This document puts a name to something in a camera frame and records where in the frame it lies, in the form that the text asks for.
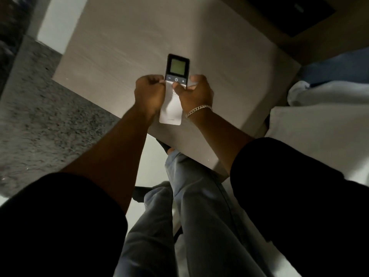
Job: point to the person's right hand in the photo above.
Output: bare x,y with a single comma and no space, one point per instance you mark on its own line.
197,95

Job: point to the person's left hand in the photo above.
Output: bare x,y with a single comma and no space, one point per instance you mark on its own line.
148,95

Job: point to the person's left fingers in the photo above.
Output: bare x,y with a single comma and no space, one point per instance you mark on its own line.
154,78

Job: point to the person's right thumb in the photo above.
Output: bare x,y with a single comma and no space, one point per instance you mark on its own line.
178,88

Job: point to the white remote control with screen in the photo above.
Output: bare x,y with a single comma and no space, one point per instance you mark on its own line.
177,67

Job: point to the person's left forearm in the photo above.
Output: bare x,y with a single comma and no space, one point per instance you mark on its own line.
115,158

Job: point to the person's right forearm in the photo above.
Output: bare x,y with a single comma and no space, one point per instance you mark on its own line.
220,135

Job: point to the dark sandal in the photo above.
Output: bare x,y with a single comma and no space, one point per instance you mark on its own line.
139,194

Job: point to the grey blue jeans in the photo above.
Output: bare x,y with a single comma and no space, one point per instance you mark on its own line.
207,216

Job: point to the black flat object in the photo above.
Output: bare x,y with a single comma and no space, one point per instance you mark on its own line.
288,14

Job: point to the crumpled white cloth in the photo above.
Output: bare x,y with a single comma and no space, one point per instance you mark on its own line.
323,93

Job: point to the white bed sheet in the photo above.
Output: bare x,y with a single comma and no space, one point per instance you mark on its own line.
325,135

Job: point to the blue cloth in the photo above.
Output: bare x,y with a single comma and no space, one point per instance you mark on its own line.
337,67

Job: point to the black right shirt sleeve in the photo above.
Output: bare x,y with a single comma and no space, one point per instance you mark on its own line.
302,213

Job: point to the black shirt sleeve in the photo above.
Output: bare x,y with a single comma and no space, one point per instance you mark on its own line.
302,213
57,230

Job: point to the black left shirt sleeve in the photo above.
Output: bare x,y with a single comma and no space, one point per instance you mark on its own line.
57,230

